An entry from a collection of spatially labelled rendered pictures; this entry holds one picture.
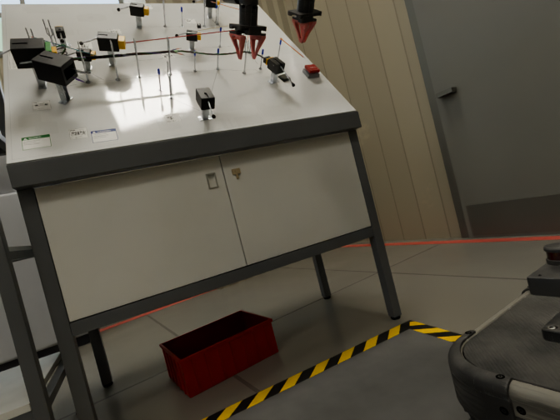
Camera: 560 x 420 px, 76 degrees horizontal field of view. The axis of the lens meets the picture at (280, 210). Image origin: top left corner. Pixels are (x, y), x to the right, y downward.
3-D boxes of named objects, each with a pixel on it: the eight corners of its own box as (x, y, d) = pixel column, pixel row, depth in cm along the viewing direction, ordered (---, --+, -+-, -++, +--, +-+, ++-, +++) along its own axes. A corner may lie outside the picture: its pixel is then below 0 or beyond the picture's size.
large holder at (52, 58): (33, 85, 120) (17, 42, 109) (84, 97, 120) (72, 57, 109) (20, 96, 115) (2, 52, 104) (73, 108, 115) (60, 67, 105)
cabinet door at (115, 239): (247, 265, 123) (218, 155, 123) (69, 322, 102) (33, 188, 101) (245, 265, 125) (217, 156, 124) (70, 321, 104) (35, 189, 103)
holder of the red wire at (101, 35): (84, 58, 135) (77, 29, 127) (122, 60, 138) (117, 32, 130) (83, 66, 132) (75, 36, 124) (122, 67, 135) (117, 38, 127)
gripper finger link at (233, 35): (228, 57, 116) (228, 25, 111) (247, 57, 120) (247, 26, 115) (239, 61, 111) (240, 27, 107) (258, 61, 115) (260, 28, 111)
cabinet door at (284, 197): (372, 225, 145) (349, 131, 144) (247, 265, 123) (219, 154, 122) (368, 226, 147) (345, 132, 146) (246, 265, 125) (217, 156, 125)
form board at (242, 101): (8, 168, 98) (6, 163, 96) (2, 8, 152) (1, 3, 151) (354, 114, 145) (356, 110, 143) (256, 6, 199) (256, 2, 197)
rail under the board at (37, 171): (362, 126, 142) (357, 110, 142) (12, 188, 96) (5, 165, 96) (353, 130, 148) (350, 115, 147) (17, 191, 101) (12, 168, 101)
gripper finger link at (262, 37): (235, 57, 117) (236, 25, 113) (253, 57, 121) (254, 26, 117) (247, 61, 113) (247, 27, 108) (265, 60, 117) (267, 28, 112)
